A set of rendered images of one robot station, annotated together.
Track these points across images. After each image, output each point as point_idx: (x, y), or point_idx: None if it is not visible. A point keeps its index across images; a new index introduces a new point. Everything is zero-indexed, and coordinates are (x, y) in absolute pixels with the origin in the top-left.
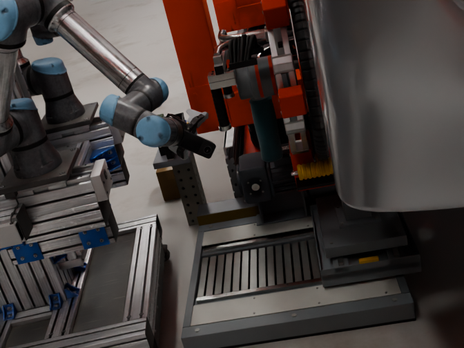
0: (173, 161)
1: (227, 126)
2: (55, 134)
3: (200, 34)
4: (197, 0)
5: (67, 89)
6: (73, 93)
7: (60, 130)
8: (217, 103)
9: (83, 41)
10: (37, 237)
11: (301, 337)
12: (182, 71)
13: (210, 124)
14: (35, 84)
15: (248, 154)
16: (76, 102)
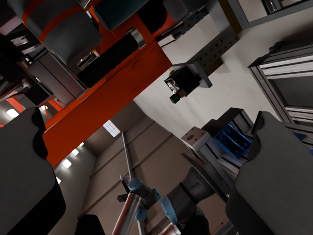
0: (201, 73)
1: (131, 33)
2: (223, 186)
3: (97, 100)
4: (73, 114)
5: (181, 192)
6: (182, 183)
7: (220, 190)
8: (101, 67)
9: None
10: None
11: None
12: (132, 99)
13: (161, 58)
14: (188, 217)
15: (170, 14)
16: (188, 179)
